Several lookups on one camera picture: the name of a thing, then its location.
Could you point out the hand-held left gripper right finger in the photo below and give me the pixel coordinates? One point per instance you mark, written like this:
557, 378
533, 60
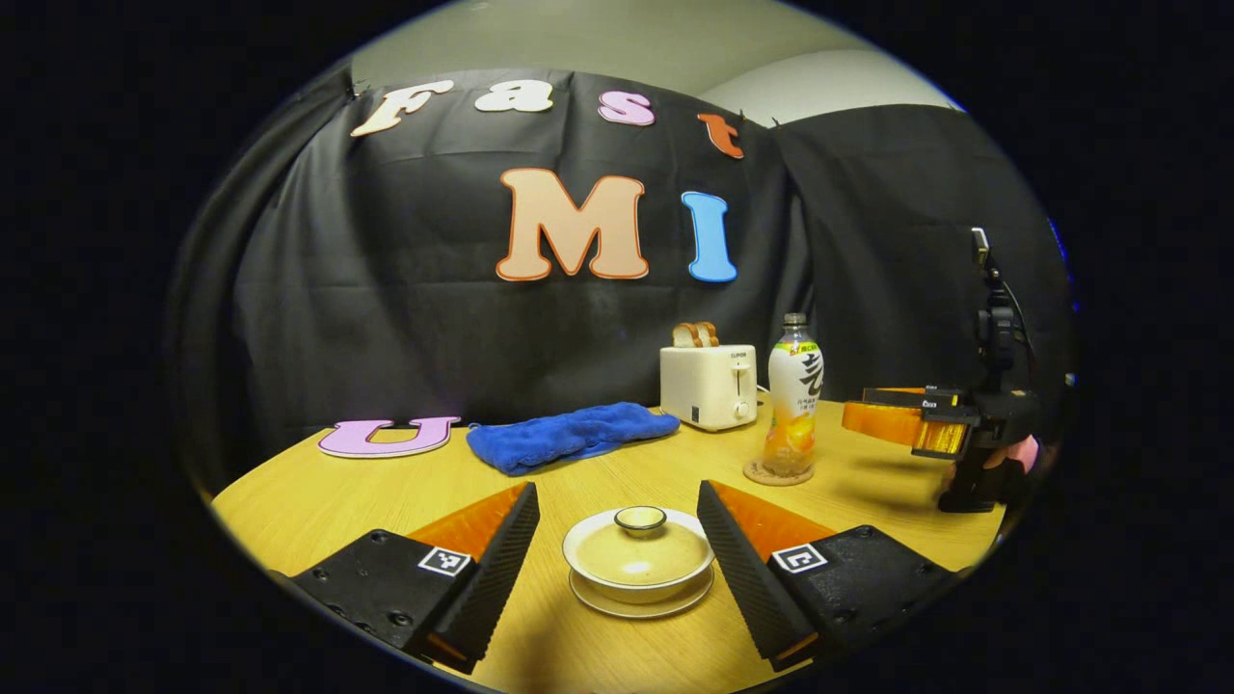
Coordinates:
747, 578

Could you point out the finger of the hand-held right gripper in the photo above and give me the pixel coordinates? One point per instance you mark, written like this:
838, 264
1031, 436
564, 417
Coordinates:
916, 395
897, 424

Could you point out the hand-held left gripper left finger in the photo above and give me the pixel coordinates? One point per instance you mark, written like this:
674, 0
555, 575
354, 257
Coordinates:
496, 578

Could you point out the round wooden coaster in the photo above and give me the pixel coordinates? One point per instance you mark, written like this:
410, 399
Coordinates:
755, 475

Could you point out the white label water bottle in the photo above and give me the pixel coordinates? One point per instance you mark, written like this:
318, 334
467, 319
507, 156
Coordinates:
795, 395

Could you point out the cream teacup lid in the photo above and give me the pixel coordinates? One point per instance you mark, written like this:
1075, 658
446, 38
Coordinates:
636, 554

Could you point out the cream ceramic saucer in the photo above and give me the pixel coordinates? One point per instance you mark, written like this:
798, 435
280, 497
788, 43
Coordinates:
641, 610

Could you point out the blue towel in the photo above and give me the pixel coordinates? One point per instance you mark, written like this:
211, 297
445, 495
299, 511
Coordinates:
569, 436

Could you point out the white toaster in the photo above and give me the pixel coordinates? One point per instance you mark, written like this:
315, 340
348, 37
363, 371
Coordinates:
704, 386

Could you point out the purple paper cutout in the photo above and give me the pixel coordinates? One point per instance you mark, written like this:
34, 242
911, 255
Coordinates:
347, 441

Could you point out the toast slice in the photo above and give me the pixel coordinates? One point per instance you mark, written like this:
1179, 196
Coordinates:
709, 333
685, 335

